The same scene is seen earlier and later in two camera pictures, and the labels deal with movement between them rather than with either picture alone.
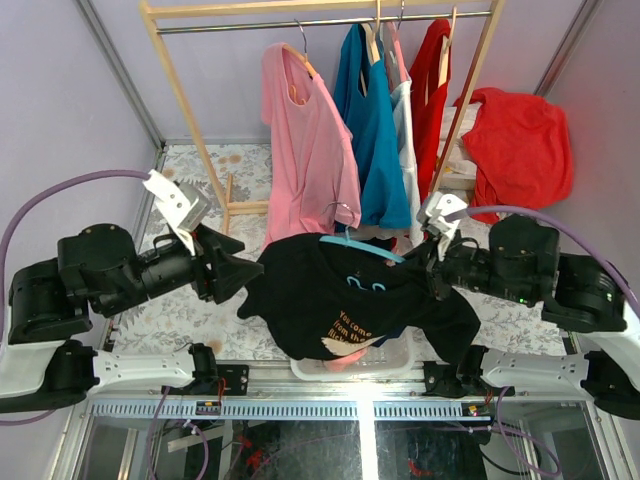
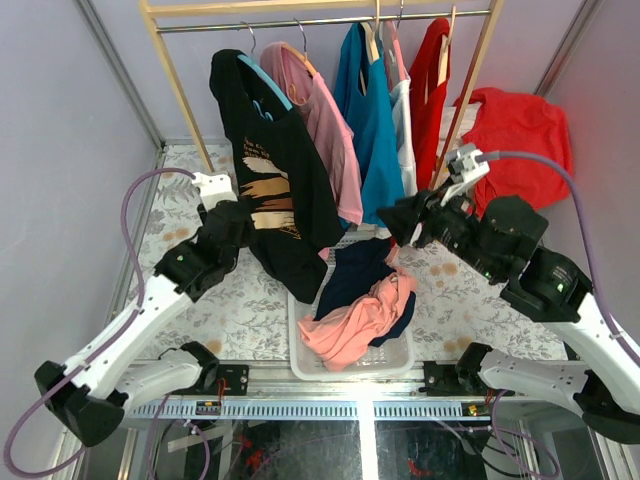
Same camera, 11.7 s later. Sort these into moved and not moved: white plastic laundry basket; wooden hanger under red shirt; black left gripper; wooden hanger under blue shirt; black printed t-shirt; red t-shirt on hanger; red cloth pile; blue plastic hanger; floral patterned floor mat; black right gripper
Moved: black right gripper; black printed t-shirt; black left gripper; blue plastic hanger
Not moved: red cloth pile; wooden hanger under red shirt; floral patterned floor mat; wooden hanger under blue shirt; red t-shirt on hanger; white plastic laundry basket
